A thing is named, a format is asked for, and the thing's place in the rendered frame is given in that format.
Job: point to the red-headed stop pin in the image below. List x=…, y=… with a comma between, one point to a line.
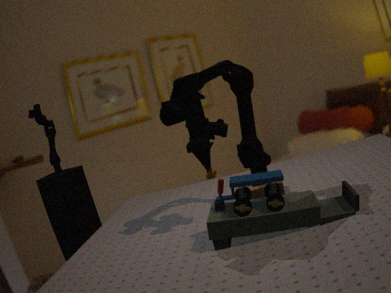
x=220, y=187

